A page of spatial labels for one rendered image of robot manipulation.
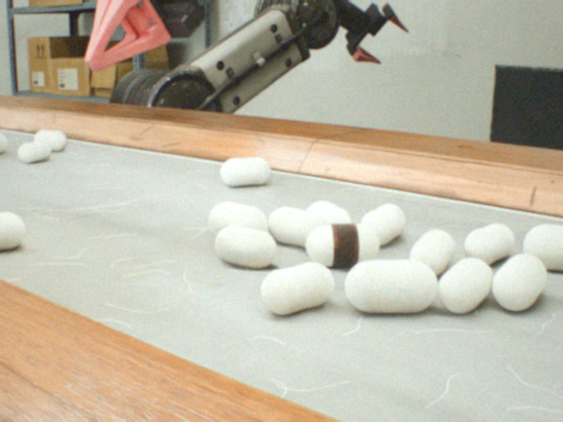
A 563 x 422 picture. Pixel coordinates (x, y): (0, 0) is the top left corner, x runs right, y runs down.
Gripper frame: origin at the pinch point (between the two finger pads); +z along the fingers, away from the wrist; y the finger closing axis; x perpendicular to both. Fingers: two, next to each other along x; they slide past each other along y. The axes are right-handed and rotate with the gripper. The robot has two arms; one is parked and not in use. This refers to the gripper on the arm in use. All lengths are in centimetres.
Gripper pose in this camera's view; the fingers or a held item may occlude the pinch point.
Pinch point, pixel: (96, 59)
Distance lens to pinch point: 63.6
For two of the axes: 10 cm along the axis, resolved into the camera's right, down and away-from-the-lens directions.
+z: -4.7, 7.8, -4.2
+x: 4.0, 6.1, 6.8
